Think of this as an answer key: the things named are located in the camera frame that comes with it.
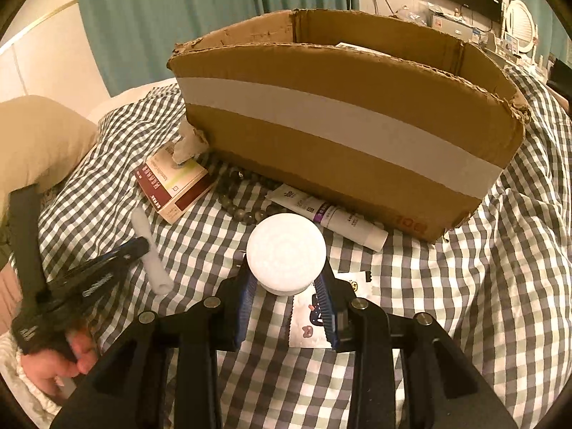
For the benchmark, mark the white round jar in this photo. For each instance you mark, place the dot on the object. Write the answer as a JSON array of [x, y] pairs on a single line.
[[286, 253]]

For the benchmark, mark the beige pillow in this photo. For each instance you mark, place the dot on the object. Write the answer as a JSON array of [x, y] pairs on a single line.
[[41, 143]]

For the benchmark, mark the white oval vanity mirror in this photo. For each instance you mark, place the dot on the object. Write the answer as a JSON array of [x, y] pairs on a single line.
[[520, 26]]

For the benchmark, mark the checkered bed blanket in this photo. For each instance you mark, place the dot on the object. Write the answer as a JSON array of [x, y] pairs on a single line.
[[500, 284]]

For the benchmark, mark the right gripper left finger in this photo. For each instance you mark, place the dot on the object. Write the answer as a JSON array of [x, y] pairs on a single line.
[[166, 363]]

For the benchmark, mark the cardboard box with white tape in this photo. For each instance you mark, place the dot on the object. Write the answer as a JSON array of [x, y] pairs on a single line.
[[401, 123]]

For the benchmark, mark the red and beige book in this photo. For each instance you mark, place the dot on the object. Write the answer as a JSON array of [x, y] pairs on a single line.
[[170, 188]]

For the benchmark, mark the person left hand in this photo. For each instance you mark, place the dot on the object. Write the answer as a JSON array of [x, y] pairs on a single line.
[[47, 367]]

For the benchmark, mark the green curtain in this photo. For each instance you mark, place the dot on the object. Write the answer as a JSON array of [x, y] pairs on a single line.
[[132, 40], [552, 38]]

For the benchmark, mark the white cream tube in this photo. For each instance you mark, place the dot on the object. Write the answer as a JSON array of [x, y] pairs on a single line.
[[333, 218]]

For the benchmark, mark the white snack sachet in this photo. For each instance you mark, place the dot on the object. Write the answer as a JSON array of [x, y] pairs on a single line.
[[306, 329]]

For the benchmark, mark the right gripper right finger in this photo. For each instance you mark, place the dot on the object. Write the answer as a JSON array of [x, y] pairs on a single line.
[[408, 372]]

